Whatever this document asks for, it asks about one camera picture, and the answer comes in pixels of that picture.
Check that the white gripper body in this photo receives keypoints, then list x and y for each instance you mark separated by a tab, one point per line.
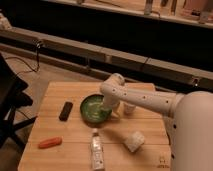
110	103

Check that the green ceramic bowl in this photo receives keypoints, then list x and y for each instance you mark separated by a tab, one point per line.
91	111

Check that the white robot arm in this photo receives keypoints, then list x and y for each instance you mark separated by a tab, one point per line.
192	143

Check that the white green sponge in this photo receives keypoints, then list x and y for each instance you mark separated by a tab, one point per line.
134	141

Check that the clear plastic bottle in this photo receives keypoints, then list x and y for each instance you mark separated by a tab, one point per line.
97	152

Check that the black rectangular remote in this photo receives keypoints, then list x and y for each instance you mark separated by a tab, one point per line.
65	112

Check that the orange carrot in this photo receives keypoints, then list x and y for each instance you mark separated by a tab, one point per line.
50	143

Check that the black office chair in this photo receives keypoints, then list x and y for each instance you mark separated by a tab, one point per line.
12	97

